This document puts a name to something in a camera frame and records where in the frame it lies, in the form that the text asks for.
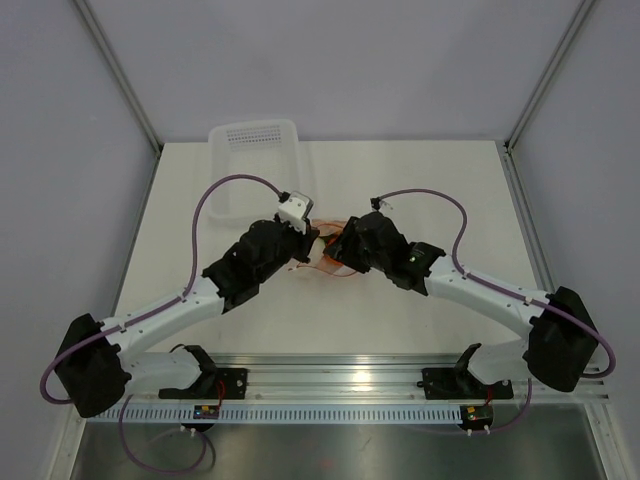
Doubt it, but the clear zip top bag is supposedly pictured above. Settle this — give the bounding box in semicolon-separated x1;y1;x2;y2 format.
287;217;366;280

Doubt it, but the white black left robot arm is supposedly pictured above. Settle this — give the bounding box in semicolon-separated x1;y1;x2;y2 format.
54;218;319;418

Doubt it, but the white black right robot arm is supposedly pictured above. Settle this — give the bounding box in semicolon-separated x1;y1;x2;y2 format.
324;212;599;399

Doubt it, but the fake white radish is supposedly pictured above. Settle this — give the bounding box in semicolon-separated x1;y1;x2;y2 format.
311;238;325;257

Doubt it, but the white plastic perforated basket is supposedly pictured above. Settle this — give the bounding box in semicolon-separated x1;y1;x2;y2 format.
206;119;312;226

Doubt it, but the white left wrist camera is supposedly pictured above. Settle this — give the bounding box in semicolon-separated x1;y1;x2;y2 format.
276;191;314;234

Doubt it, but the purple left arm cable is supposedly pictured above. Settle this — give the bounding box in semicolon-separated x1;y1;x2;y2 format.
39;173;291;404

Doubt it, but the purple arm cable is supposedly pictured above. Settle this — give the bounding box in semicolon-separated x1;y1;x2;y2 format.
369;187;617;386
39;173;291;404

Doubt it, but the aluminium mounting rail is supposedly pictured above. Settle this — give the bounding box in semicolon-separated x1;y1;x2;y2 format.
124;352;612;405

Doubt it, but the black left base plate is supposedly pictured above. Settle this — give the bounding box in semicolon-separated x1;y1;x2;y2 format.
158;368;249;400

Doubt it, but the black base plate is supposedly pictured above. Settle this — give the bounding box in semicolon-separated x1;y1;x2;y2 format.
158;368;249;400
416;367;514;401

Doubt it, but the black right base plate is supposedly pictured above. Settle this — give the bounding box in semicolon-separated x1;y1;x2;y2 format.
416;367;514;401

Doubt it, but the aluminium frame post left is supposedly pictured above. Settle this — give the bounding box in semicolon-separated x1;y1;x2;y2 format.
70;0;164;159

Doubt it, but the aluminium frame post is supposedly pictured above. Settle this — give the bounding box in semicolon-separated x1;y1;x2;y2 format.
70;0;164;159
504;0;599;155

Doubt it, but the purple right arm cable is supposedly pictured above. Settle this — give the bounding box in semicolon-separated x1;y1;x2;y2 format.
369;187;617;386

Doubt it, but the white slotted cable duct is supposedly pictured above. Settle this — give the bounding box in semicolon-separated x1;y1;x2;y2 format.
106;404;462;425

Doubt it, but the aluminium frame post right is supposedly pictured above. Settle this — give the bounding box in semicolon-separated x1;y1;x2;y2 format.
504;0;599;155

